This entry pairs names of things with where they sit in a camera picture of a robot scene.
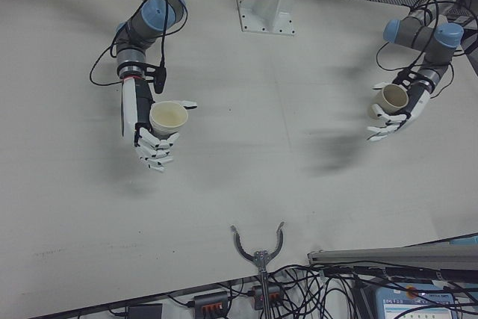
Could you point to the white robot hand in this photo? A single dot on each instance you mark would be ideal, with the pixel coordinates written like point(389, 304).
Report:
point(420, 102)
point(128, 110)

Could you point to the beige paper cup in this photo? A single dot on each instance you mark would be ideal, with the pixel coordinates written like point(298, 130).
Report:
point(392, 96)

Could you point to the white paper cup stack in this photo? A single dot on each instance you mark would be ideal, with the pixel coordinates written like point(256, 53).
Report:
point(168, 117)

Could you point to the UR5e robot arm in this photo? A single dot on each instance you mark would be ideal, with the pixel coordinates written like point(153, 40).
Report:
point(448, 35)
point(160, 12)

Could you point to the metal reach grabber tool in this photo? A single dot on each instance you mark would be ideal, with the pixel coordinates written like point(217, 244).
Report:
point(263, 259)

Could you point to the light blue teach pendant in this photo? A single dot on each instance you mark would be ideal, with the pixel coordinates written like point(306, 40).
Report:
point(429, 304)

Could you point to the flat black device box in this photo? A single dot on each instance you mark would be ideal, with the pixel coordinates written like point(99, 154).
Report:
point(143, 312)

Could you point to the black hub with orange ports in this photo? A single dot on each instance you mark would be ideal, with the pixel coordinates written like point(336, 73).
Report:
point(276, 296)
point(211, 302)

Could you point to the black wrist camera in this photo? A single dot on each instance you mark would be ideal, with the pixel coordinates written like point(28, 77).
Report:
point(160, 78)
point(405, 76)

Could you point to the aluminium profile post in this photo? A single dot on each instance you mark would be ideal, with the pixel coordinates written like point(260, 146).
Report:
point(373, 255)

